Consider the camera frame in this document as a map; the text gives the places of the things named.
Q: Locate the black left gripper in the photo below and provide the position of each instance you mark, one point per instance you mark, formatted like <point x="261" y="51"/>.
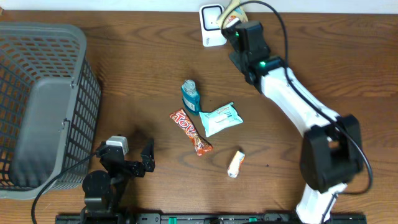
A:
<point x="147" y="165"/>

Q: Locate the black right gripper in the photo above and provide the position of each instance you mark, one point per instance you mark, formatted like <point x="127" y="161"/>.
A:
<point x="234" y="58"/>

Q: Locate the yellow snack bag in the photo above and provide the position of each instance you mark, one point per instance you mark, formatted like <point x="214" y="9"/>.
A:
<point x="231" y="15"/>

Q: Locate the red Top chocolate bar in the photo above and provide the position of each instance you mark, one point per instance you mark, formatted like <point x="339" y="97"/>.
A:
<point x="200" y="145"/>

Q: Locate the blue mouthwash bottle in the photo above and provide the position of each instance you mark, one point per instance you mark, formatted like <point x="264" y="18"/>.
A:
<point x="191" y="97"/>

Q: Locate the light blue wet wipes pack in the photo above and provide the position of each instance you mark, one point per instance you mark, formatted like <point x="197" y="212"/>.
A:
<point x="220" y="119"/>

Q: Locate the orange snack packet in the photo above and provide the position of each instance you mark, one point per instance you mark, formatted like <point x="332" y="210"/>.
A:
<point x="235" y="164"/>

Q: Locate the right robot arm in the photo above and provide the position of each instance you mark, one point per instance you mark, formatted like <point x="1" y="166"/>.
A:
<point x="329" y="158"/>

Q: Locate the white barcode scanner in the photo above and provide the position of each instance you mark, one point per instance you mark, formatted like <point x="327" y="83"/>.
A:
<point x="210" y="31"/>

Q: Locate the grey plastic shopping basket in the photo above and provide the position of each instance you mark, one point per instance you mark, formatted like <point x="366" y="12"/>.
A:
<point x="50" y="100"/>

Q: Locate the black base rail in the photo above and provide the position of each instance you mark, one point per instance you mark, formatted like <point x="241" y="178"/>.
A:
<point x="155" y="218"/>

